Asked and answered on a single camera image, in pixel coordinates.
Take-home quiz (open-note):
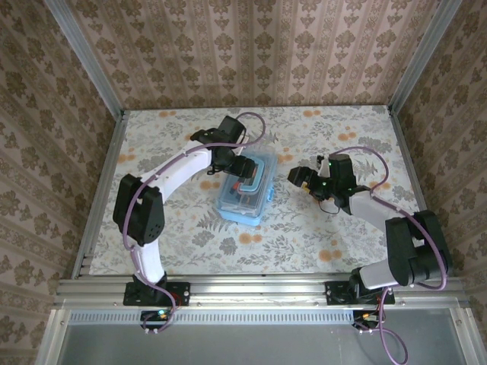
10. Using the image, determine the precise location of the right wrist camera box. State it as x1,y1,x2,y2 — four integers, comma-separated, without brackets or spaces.
317,154,333,178

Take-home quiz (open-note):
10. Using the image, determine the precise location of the aluminium frame post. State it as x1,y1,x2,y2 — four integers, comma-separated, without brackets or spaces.
390,0,465,113
42,0,125,117

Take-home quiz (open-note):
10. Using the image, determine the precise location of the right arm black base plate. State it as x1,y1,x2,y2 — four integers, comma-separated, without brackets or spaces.
325,281,396,306

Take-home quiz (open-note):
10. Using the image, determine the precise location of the aluminium mounting rail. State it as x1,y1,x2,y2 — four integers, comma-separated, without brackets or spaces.
53,276,468,309

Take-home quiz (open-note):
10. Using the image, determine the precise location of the grey metal panel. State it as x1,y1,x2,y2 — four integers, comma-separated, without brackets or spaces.
36,308,480,365

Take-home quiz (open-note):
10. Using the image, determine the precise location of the aluminium table side rail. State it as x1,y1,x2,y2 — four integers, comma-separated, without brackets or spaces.
387,108,450,278
71,109,129,281

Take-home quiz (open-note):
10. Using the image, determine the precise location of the grey slotted cable duct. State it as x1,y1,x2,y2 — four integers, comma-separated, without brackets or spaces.
68,309,358,325

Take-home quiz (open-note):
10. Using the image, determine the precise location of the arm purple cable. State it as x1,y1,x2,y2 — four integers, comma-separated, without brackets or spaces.
333,146,449,364
120,111,266,335

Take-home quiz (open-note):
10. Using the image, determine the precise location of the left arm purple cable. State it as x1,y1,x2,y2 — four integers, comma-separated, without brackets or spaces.
120,111,266,335

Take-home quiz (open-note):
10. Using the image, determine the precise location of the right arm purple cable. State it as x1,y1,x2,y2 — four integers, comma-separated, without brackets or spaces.
333,146,449,364

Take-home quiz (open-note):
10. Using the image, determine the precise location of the transparent blue tool box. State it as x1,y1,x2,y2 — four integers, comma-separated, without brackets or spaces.
215,150,278,227

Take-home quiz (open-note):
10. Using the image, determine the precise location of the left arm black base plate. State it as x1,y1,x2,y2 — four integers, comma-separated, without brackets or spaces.
123,281,192,306

